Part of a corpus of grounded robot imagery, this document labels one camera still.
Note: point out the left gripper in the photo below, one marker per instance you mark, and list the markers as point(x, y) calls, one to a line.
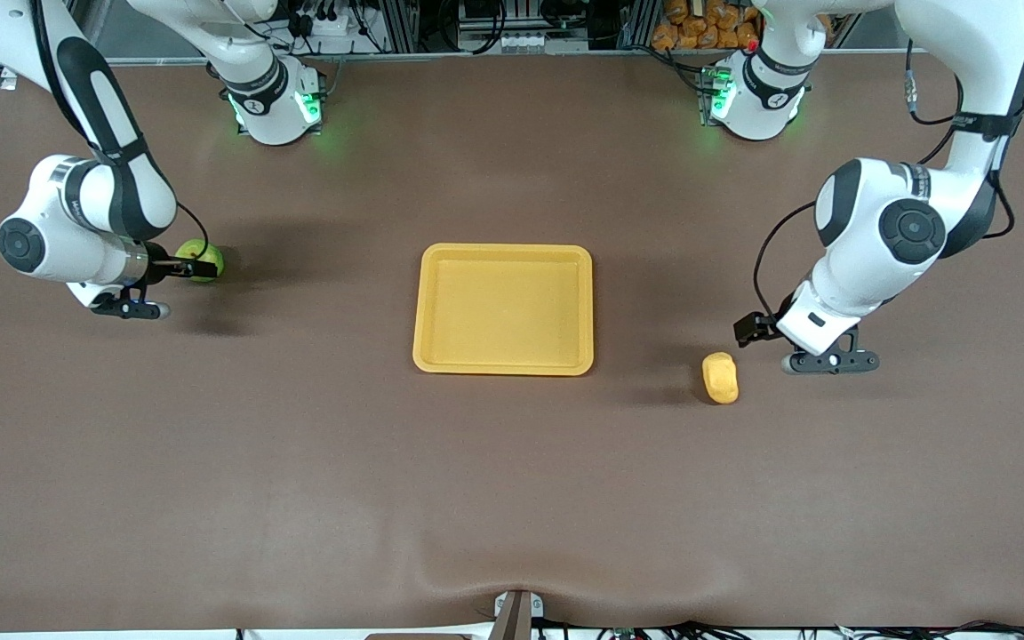
point(762, 327)

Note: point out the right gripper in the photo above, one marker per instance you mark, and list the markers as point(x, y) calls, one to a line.
point(157, 264)

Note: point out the green apple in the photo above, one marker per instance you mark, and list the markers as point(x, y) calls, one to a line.
point(196, 249)

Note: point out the yellow potato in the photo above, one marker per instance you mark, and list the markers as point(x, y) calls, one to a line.
point(721, 378)

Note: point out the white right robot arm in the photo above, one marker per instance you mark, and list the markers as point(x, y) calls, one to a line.
point(85, 222)

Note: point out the yellow plastic tray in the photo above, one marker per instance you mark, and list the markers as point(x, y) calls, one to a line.
point(503, 311)

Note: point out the white power strip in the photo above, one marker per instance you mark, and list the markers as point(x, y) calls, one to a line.
point(325, 25)

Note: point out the table cover mat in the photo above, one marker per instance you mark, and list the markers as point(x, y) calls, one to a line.
point(512, 489)

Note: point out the pile of orange toy foods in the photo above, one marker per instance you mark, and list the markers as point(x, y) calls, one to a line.
point(699, 27)

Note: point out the aluminium frame post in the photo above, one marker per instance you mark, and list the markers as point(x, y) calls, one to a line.
point(641, 22)
point(398, 22)

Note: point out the aluminium table edge rail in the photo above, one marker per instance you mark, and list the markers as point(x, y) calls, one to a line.
point(521, 54)

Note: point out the metal table clamp bracket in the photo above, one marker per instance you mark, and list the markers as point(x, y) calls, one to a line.
point(516, 618)

